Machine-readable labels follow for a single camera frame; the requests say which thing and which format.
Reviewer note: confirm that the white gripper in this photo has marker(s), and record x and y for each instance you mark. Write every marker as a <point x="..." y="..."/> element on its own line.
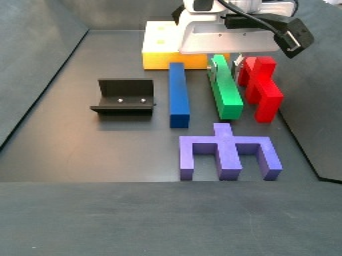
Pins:
<point x="204" y="35"/>

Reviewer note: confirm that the green long block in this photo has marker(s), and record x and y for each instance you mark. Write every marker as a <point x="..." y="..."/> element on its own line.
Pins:
<point x="225" y="90"/>

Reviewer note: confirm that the yellow slotted board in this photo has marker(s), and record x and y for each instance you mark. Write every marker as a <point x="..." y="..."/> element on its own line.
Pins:
<point x="160" y="50"/>

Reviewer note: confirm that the red branched block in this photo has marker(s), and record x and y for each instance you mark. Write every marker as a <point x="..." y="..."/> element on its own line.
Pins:
<point x="262" y="91"/>

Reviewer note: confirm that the blue long block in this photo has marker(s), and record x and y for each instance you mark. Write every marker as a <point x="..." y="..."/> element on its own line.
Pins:
<point x="180" y="102"/>

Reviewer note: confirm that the purple forked block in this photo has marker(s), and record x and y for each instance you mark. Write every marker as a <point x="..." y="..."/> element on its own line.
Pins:
<point x="228" y="147"/>

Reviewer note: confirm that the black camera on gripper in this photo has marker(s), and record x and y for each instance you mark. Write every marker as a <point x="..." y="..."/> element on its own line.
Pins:
<point x="292" y="35"/>

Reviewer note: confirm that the black angle bracket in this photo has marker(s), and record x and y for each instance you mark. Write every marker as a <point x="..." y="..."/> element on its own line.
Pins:
<point x="126" y="96"/>

